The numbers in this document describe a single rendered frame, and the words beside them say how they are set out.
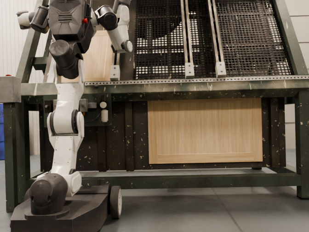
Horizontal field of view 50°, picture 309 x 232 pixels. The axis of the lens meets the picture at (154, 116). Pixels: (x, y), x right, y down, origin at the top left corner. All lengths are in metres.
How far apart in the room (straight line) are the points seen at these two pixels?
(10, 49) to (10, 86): 3.95
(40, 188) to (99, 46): 1.47
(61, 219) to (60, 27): 1.11
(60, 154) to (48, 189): 0.36
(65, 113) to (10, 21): 4.62
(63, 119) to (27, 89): 0.73
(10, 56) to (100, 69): 3.85
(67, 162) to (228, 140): 1.32
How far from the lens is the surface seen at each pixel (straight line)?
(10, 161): 2.48
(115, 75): 2.49
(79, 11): 2.14
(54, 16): 2.17
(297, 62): 2.73
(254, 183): 2.55
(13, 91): 2.43
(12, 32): 6.41
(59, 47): 1.97
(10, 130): 2.47
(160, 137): 2.64
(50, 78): 2.64
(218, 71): 2.50
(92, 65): 2.67
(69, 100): 2.02
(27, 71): 2.82
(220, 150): 2.69
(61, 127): 1.97
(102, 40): 2.84
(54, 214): 1.68
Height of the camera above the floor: 0.65
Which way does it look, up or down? level
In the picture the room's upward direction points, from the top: 1 degrees counter-clockwise
